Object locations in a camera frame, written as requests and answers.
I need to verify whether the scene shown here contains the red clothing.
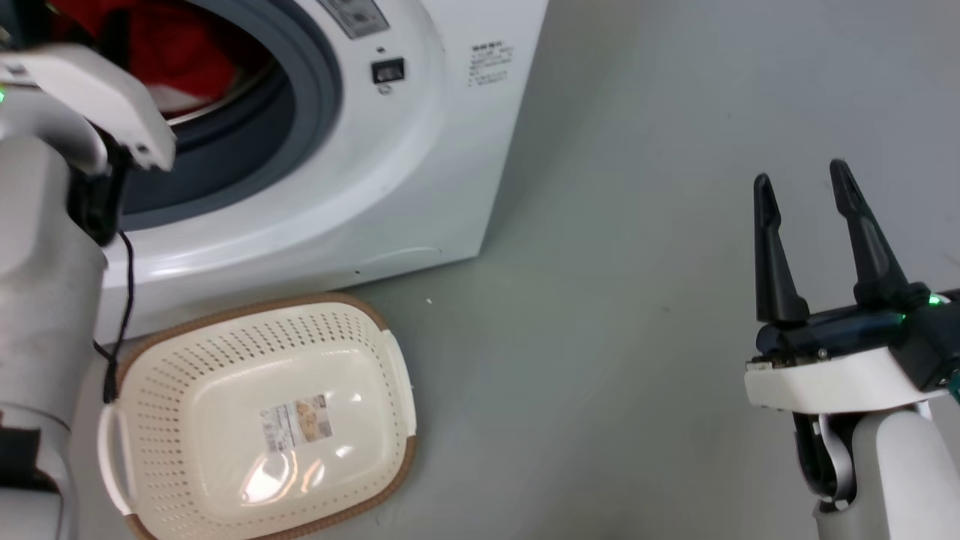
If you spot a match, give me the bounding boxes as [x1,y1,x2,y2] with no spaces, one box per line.
[48,0,275,115]

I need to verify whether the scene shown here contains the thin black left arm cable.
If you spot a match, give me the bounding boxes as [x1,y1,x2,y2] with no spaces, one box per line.
[93,229,137,404]

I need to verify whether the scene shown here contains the black door latch socket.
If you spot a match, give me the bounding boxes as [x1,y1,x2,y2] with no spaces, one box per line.
[370,57,407,95]

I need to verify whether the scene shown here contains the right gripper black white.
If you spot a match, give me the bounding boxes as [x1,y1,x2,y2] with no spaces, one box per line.
[744,158,960,415]

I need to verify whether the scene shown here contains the white front-load washing machine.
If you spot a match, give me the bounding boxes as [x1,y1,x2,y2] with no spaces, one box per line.
[0,0,550,344]

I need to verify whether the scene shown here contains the cream perforated laundry basket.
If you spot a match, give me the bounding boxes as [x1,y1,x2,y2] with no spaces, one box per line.
[97,292,418,540]

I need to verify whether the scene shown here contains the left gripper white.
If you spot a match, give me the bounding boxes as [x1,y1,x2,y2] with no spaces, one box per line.
[0,41,178,174]

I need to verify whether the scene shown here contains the grey rating sticker on washer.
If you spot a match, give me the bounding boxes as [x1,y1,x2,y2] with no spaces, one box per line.
[316,0,392,40]

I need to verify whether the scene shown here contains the paper label sticker in basket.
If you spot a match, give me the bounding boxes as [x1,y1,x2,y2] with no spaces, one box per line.
[259,394,333,453]

